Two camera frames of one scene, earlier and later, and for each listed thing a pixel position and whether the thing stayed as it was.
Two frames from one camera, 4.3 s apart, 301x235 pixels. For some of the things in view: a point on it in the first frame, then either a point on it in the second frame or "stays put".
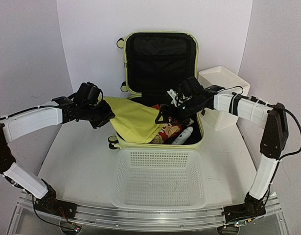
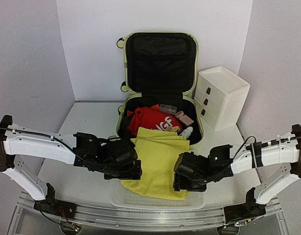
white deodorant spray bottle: x=183 y=136 stays put
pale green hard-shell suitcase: x=155 y=63 stays put
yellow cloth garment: x=134 y=123 to x=158 y=151
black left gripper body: x=97 y=116 to x=113 y=172
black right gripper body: x=170 y=111 to x=189 y=185
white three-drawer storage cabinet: x=218 y=79 stays put
